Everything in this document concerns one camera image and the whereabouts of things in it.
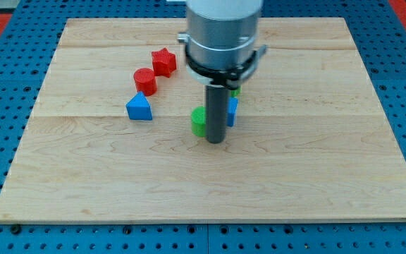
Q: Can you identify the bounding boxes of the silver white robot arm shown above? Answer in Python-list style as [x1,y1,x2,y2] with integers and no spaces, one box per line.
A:
[178,0,267,143]

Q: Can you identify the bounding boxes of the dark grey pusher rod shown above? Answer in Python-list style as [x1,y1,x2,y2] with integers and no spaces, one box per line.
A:
[205,86,228,144]

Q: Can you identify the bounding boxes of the wooden board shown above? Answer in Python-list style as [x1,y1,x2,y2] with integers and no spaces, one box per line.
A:
[0,18,406,224]

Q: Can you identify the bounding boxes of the red star block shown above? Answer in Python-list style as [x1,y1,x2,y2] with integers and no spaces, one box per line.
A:
[151,48,177,78]

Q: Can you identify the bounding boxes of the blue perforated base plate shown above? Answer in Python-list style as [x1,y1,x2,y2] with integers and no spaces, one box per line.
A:
[0,0,406,253]

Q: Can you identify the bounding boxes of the red cylinder block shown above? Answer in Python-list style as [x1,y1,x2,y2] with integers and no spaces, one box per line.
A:
[133,68,157,97]

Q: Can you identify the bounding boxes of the blue block behind rod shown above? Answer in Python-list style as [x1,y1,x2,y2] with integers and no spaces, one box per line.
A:
[227,97,238,127]

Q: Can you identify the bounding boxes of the small green block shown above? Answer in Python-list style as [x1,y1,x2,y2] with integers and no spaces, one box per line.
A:
[230,87,242,97]

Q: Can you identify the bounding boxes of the blue triangle block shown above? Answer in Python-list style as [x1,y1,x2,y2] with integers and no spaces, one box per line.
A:
[125,92,153,121]

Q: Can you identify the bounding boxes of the green cylinder block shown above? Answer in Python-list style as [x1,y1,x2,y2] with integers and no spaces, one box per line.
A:
[190,106,206,137]

